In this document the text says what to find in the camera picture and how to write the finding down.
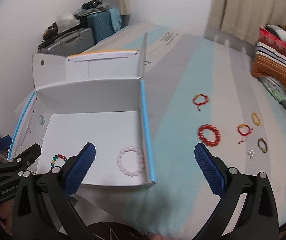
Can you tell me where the multicolour bead bracelet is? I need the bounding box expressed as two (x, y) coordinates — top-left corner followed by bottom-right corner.
(50, 154), (69, 170)

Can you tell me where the small clear crystal trinket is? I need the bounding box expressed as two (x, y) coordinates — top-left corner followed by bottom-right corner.
(247, 149), (255, 160)

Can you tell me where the red cord bracelet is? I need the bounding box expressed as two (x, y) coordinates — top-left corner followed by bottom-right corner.
(237, 123), (254, 145)
(192, 93), (209, 112)

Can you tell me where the large red bead bracelet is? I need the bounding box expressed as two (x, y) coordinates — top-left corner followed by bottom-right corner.
(197, 123), (221, 147)

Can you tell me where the pink white bead bracelet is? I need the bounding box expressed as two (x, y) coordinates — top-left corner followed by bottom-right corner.
(116, 146), (145, 177)

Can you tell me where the yellow bead bracelet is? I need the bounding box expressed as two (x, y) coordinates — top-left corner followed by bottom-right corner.
(251, 112), (262, 127)

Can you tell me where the white cardboard box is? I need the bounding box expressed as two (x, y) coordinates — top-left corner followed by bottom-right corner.
(8, 42), (155, 187)

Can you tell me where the grey suitcase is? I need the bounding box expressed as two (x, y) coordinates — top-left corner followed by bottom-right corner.
(38, 28), (94, 56)

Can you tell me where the striped bed sheet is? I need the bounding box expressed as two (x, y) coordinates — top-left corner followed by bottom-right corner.
(77, 21), (286, 238)

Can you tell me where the striped orange pillow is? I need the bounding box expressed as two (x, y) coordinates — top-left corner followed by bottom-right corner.
(251, 26), (286, 98)

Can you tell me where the teal suitcase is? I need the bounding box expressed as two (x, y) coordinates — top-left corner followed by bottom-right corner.
(80, 8), (122, 44)

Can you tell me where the beige curtain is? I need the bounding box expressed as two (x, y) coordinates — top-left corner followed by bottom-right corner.
(208, 0), (286, 45)

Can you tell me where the brown green bead bracelet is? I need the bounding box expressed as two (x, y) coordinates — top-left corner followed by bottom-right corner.
(257, 137), (269, 155)

